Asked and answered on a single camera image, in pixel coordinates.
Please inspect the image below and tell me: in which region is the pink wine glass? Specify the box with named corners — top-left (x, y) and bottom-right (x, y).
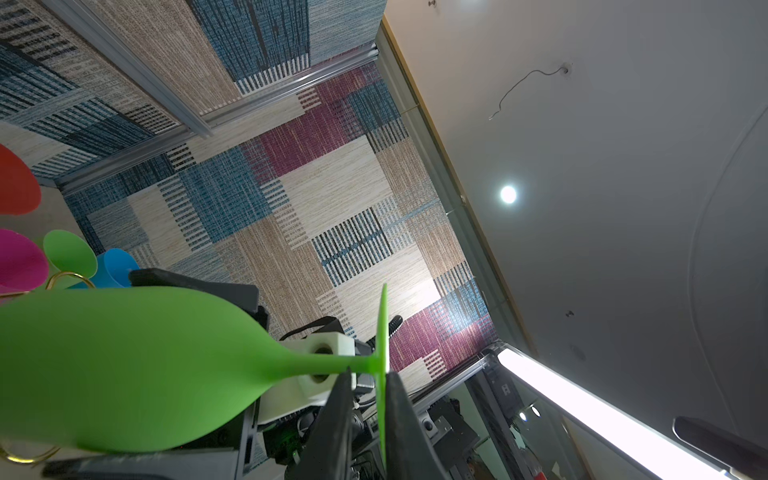
top-left (1, 229), bottom-right (49, 294)

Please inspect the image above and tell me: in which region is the green wine glass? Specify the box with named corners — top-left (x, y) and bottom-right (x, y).
top-left (1, 287), bottom-right (389, 453)
top-left (40, 230), bottom-right (95, 289)

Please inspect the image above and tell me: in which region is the blue front wine glass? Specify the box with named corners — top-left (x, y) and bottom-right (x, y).
top-left (74, 248), bottom-right (139, 288)

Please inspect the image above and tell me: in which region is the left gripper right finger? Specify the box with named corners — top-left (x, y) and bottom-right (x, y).
top-left (383, 372), bottom-right (449, 480)

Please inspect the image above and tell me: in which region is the green front wine glass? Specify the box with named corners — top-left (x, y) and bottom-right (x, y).
top-left (40, 230), bottom-right (95, 289)

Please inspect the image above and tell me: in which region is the gold wine glass rack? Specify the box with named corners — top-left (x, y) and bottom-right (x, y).
top-left (0, 271), bottom-right (97, 466)

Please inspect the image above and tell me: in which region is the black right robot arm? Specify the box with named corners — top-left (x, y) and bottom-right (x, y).
top-left (91, 265), bottom-right (383, 479)

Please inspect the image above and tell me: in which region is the long ceiling light strip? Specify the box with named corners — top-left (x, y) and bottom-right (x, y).
top-left (497, 347), bottom-right (733, 479)

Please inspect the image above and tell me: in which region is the round ceiling light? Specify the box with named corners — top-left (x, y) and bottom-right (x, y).
top-left (499, 185), bottom-right (518, 205)

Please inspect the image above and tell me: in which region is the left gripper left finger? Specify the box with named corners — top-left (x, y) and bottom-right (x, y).
top-left (286, 370), bottom-right (354, 480)

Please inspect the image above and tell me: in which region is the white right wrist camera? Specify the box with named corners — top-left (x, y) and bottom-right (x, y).
top-left (256, 331), bottom-right (358, 426)

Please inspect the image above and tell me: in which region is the green back wine glass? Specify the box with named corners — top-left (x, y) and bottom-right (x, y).
top-left (1, 287), bottom-right (389, 453)

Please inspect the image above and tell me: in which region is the red wine glass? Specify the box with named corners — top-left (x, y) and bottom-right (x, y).
top-left (0, 145), bottom-right (42, 216)

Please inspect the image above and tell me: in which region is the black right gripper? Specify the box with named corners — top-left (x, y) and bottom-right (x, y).
top-left (41, 268), bottom-right (318, 479)

